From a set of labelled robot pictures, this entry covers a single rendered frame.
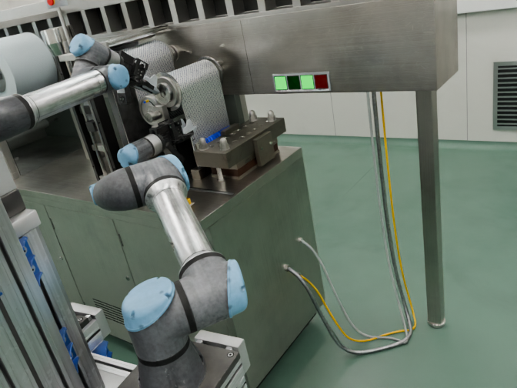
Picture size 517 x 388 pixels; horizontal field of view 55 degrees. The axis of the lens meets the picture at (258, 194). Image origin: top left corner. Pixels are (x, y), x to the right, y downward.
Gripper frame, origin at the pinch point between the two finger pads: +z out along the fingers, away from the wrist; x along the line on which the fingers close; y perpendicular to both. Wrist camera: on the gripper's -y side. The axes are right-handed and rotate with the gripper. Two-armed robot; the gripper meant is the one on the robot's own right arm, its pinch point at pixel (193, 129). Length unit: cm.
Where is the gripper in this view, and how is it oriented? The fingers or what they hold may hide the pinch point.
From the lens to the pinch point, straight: 194.9
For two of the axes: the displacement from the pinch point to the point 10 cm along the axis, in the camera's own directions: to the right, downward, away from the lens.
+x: -8.1, -1.0, 5.8
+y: -1.8, -8.9, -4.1
